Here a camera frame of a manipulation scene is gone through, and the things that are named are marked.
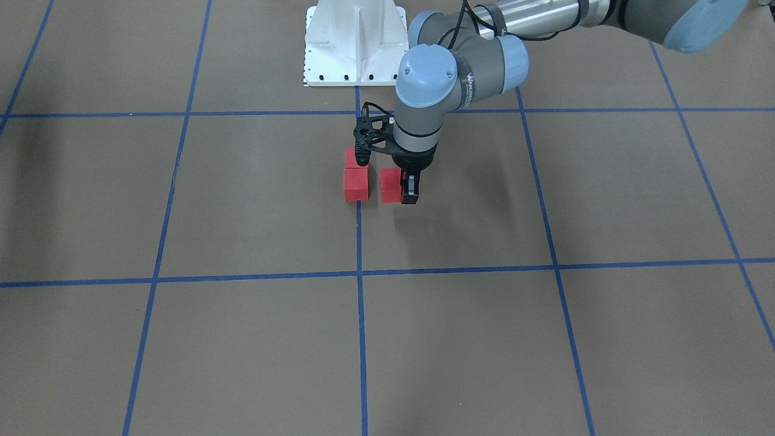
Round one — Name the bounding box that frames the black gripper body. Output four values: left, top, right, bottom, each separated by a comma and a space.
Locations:
391, 151, 435, 177

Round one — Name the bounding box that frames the red block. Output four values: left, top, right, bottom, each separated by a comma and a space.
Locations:
379, 167, 403, 203

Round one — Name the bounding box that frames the red block moved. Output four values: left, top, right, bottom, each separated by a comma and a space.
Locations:
343, 167, 370, 202
344, 147, 368, 169

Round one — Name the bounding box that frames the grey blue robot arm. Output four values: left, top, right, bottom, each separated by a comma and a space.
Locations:
383, 1, 747, 204

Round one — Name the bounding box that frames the brown paper table mat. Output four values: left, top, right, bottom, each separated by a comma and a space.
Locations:
2, 1, 774, 435

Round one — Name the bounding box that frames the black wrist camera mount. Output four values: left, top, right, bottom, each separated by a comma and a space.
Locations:
352, 102, 398, 167

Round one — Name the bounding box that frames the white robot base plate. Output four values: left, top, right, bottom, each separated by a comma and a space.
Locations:
303, 1, 409, 87

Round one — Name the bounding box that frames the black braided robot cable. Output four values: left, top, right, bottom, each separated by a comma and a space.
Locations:
436, 0, 570, 49

